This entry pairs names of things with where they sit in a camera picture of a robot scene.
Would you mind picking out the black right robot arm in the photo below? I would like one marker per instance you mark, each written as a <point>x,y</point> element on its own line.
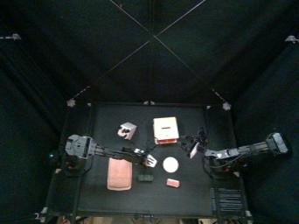
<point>249,149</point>

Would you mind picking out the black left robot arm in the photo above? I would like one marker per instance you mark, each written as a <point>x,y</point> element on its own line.
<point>83,147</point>

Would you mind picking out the white round plate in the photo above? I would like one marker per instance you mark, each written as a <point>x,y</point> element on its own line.
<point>170,164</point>

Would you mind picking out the small dark green toy block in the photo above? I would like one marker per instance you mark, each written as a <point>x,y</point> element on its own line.
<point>146,177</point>

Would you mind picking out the white box with red base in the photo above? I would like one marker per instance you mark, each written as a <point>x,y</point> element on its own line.
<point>166,129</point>

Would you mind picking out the pink rectangular cutting board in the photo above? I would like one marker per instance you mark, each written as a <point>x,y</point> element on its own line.
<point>119,174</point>

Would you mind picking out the small red toy piece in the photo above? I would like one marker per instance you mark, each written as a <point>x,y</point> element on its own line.
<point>173,183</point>

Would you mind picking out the white text label sticker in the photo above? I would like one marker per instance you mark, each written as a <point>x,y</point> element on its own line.
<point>229,199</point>

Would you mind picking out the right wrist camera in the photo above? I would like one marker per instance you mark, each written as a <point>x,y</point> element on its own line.
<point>202,135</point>

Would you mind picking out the silver frame corner bracket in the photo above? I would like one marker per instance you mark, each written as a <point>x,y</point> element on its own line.
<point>292,38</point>
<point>226,106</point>
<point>149,102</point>
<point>42,214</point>
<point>71,102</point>
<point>14,36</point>

